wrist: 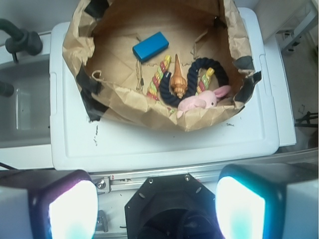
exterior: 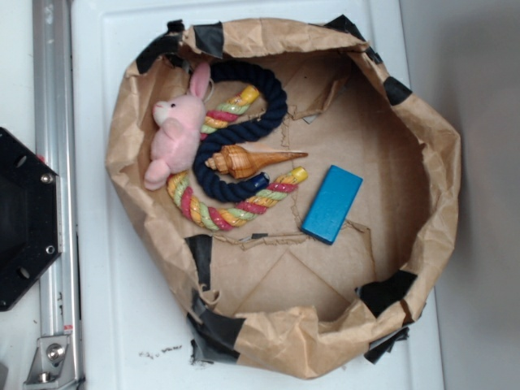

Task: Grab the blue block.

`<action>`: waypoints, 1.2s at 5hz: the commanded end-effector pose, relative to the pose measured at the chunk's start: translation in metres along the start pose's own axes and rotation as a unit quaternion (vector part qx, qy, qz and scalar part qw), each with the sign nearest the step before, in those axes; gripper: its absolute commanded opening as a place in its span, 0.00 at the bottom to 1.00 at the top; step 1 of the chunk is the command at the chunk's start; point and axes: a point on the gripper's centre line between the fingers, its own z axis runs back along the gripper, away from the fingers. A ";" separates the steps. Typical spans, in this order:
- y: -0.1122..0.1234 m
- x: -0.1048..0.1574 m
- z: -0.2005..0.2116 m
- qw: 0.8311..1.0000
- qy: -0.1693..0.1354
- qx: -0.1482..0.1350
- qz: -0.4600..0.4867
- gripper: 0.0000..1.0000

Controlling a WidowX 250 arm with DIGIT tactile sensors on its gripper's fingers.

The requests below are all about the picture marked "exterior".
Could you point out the blue wooden block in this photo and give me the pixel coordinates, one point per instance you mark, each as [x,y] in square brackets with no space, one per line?
[331,204]

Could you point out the brown spiral seashell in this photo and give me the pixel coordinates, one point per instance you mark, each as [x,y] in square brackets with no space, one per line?
[241,163]

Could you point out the pink plush bunny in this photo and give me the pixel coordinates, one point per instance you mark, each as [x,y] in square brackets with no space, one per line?
[179,121]

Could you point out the brown paper bag nest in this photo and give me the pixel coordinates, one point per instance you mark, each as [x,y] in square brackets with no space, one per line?
[265,294]

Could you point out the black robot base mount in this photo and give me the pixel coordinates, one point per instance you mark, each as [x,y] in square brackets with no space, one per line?
[29,219]

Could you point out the metal corner bracket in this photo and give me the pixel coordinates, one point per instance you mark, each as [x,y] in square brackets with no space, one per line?
[53,364]

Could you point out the aluminium extrusion rail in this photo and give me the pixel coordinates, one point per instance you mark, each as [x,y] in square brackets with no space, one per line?
[53,88]

